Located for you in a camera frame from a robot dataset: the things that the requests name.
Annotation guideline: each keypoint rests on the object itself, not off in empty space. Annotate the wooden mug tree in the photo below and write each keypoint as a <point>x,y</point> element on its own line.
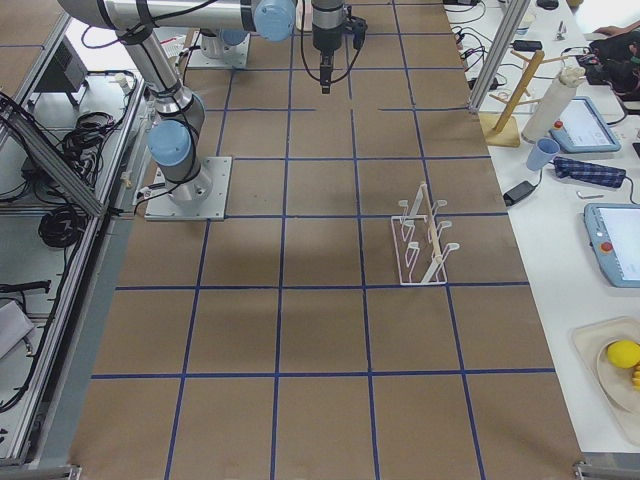
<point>502,130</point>

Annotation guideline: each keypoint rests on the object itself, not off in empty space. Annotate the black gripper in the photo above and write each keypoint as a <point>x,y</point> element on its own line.
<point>325,41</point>

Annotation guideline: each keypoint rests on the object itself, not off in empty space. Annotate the aluminium frame post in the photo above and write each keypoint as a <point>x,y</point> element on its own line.
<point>513,15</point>

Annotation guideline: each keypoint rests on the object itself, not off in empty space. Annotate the blue cup on side table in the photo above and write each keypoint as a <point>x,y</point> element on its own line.
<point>543,152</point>

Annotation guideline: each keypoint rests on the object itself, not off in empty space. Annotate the black power adapter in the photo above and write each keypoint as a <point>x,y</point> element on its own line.
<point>518,193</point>

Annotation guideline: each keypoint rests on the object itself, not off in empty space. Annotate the blue teach pendant near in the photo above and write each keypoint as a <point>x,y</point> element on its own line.
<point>613,231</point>

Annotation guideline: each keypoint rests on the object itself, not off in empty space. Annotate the blue teach pendant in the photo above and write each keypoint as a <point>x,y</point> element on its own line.
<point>581,129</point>
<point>613,231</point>

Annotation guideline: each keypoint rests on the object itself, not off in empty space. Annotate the white wire cup rack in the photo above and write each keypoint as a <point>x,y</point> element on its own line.
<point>419,250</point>

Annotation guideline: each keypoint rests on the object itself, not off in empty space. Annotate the cream tray on side table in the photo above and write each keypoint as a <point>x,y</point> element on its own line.
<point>591,343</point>

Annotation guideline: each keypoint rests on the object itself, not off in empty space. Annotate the yellow lemon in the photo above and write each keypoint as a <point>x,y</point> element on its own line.
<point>623,354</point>

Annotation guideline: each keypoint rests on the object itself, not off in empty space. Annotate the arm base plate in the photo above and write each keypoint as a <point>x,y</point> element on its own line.
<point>203,198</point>
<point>222,49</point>

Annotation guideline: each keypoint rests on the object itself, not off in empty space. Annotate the blue teach pendant far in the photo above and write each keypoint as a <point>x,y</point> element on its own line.
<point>581,129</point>

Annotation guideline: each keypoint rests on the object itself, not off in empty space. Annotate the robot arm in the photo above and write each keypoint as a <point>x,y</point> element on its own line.
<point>172,142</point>

